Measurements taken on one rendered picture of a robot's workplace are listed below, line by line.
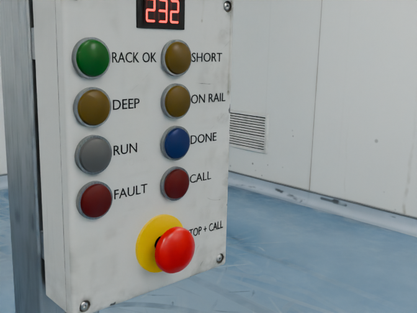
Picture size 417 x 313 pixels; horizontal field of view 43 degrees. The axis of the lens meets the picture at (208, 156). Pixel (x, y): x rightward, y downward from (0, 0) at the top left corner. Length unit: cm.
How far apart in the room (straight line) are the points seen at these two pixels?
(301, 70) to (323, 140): 51
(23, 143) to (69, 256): 11
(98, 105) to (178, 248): 14
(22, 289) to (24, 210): 8
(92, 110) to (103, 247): 11
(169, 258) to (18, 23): 23
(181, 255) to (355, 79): 312
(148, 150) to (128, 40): 9
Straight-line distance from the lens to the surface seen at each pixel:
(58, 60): 40
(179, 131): 45
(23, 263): 51
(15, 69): 47
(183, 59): 44
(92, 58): 39
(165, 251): 44
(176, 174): 45
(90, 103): 39
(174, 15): 44
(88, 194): 41
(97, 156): 40
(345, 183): 363
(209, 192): 49
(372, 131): 348
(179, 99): 44
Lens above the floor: 111
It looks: 12 degrees down
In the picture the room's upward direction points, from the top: 1 degrees clockwise
